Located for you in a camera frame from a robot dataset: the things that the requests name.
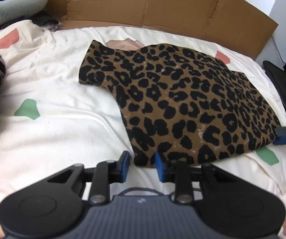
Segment cream bear printed blanket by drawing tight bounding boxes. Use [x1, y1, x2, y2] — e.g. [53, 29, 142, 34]
[0, 20, 286, 239]

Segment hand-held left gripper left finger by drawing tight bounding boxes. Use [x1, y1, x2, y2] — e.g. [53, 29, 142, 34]
[47, 151, 131, 205]

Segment dark cloth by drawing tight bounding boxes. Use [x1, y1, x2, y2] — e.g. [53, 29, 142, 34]
[31, 10, 63, 31]

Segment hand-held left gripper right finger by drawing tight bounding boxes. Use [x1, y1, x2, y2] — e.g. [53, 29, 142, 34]
[154, 152, 233, 205]

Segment grey neck pillow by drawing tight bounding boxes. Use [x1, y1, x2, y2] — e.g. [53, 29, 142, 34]
[0, 0, 49, 30]

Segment flattened brown cardboard sheet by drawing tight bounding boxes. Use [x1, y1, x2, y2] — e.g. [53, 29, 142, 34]
[42, 0, 279, 59]

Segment leopard print pants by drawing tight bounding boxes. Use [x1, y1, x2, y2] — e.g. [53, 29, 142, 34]
[79, 40, 283, 166]

